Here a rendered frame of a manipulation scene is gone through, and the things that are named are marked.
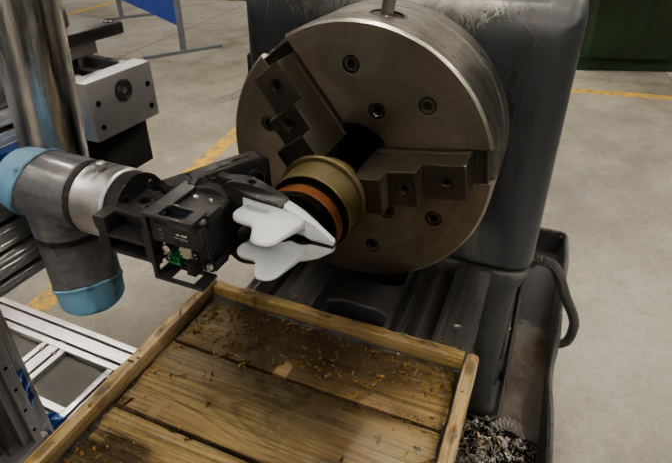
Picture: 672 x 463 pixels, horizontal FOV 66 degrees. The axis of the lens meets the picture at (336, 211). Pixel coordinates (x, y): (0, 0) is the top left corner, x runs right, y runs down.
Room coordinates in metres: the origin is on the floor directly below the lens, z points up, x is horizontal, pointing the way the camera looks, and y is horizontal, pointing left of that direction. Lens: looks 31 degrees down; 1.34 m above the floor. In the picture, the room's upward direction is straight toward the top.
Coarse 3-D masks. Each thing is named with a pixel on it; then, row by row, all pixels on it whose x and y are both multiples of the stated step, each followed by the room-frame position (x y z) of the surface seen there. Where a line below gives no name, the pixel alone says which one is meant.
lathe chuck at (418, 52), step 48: (336, 48) 0.55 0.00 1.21; (384, 48) 0.53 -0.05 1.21; (432, 48) 0.51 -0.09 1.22; (240, 96) 0.60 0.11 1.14; (336, 96) 0.55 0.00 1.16; (384, 96) 0.53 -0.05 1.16; (432, 96) 0.51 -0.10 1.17; (480, 96) 0.51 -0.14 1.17; (240, 144) 0.60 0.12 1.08; (432, 144) 0.51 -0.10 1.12; (480, 144) 0.49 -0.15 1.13; (480, 192) 0.48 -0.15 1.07; (384, 240) 0.52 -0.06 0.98; (432, 240) 0.50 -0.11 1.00
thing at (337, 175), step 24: (288, 168) 0.47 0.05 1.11; (312, 168) 0.44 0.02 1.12; (336, 168) 0.45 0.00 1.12; (288, 192) 0.41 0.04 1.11; (312, 192) 0.41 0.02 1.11; (336, 192) 0.42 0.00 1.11; (360, 192) 0.44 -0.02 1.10; (312, 216) 0.46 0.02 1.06; (336, 216) 0.40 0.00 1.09; (360, 216) 0.44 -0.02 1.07; (336, 240) 0.40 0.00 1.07
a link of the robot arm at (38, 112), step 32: (0, 0) 0.56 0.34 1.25; (32, 0) 0.57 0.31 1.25; (0, 32) 0.56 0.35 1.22; (32, 32) 0.57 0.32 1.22; (64, 32) 0.61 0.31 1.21; (0, 64) 0.57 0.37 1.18; (32, 64) 0.57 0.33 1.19; (64, 64) 0.59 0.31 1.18; (32, 96) 0.56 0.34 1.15; (64, 96) 0.58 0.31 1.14; (32, 128) 0.56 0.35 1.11; (64, 128) 0.57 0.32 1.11
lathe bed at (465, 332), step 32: (256, 288) 0.58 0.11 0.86; (288, 288) 0.60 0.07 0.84; (320, 288) 0.58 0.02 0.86; (352, 288) 0.61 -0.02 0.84; (384, 288) 0.61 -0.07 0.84; (416, 288) 0.58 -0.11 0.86; (448, 288) 0.60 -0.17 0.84; (480, 288) 0.58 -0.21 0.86; (384, 320) 0.55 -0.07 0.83; (416, 320) 0.53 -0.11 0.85; (448, 320) 0.51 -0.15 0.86
